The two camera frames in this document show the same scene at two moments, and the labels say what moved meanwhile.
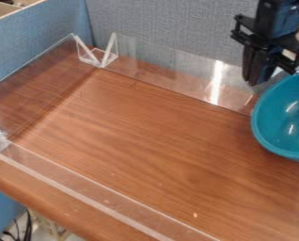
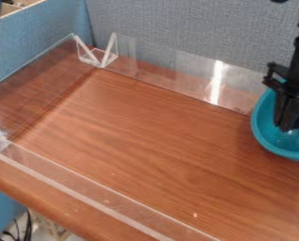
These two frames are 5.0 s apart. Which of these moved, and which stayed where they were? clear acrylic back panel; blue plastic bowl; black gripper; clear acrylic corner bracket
Moved: black gripper
Stayed: clear acrylic corner bracket; blue plastic bowl; clear acrylic back panel
